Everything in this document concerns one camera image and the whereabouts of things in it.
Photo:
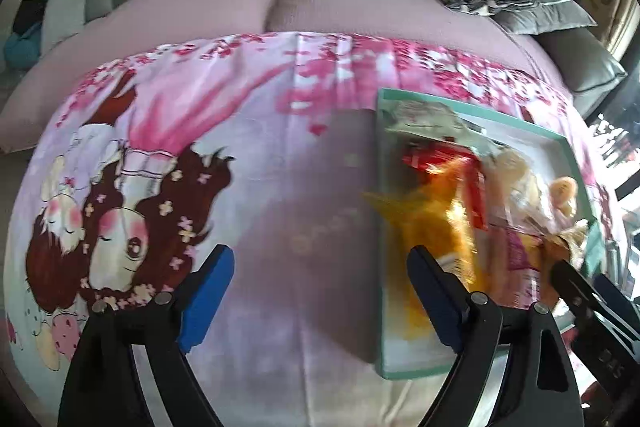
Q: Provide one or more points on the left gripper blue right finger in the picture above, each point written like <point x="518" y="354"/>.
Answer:
<point x="443" y="297"/>

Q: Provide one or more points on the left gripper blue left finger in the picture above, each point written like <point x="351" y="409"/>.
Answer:
<point x="200" y="294"/>

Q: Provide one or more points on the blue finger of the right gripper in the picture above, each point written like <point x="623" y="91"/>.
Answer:
<point x="614" y="298"/>

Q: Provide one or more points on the purple swiss roll packet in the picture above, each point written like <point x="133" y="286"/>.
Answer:
<point x="515" y="267"/>

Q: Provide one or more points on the orange transparent snack packet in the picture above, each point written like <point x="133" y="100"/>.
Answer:
<point x="435" y="217"/>

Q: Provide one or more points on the red snack packet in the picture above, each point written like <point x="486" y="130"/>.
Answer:
<point x="434" y="161"/>

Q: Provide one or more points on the white green snack packet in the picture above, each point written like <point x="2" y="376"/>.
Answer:
<point x="437" y="122"/>

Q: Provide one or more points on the round yellow bun packet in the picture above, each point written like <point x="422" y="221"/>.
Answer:
<point x="513" y="193"/>

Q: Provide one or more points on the jelly cup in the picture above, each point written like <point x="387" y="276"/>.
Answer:
<point x="563" y="196"/>

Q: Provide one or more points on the white tray teal rim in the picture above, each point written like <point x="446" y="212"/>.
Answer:
<point x="550" y="156"/>

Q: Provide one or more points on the pink cartoon blanket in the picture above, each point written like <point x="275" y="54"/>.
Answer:
<point x="265" y="143"/>

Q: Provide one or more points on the grey pillow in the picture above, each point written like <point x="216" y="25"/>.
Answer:
<point x="545" y="19"/>

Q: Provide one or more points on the pink sofa seat cover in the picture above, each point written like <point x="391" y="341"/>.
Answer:
<point x="140" y="25"/>

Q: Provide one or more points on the blue clothing pile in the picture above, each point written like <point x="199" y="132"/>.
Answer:
<point x="21" y="52"/>

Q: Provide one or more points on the light grey cushion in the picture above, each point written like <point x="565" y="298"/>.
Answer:
<point x="62" y="19"/>

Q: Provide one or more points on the black bag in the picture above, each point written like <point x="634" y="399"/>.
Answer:
<point x="29" y="13"/>

